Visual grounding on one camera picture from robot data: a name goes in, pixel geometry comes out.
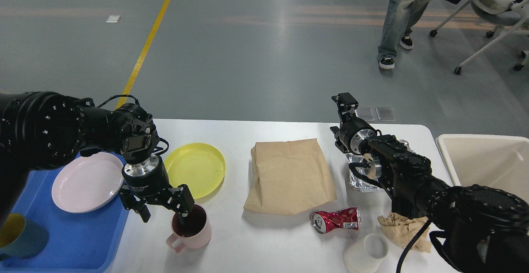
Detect pink mug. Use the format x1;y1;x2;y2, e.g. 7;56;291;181
165;204;212;254

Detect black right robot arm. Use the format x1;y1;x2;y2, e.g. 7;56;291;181
330;93;529;273

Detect teal and yellow cup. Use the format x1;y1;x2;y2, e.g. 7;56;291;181
0;213;49;261

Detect yellow plate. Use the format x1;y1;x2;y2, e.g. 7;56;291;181
164;143;226;199

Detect white office chair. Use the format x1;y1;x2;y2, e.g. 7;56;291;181
429;0;528;75

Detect aluminium foil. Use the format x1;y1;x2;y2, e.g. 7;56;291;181
345;139;410;192

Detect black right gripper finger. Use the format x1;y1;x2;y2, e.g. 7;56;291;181
332;93;359;118

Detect crushed red soda can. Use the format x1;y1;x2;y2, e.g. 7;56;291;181
309;207;361;234

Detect person in jeans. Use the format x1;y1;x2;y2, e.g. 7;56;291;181
378;0;431;69

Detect brown paper bag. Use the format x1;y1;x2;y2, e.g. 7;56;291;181
244;139;337;215

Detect white paper cup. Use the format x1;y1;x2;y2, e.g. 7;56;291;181
343;233;388;273

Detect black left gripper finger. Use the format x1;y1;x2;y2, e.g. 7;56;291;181
164;184;195;225
120;194;151;223

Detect blue plastic tray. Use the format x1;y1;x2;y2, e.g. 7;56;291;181
1;169;128;273

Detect floor outlet plates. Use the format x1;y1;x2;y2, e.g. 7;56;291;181
355;107;396;122

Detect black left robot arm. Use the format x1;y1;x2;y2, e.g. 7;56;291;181
0;91;195;224

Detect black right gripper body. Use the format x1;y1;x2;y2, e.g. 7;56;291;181
329;115;377;154

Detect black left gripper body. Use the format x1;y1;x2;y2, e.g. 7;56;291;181
120;154;179;207

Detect beige plastic bin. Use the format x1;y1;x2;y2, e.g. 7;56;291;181
436;134;529;202

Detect crumpled brown napkin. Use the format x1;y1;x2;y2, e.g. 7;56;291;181
377;212;431;254

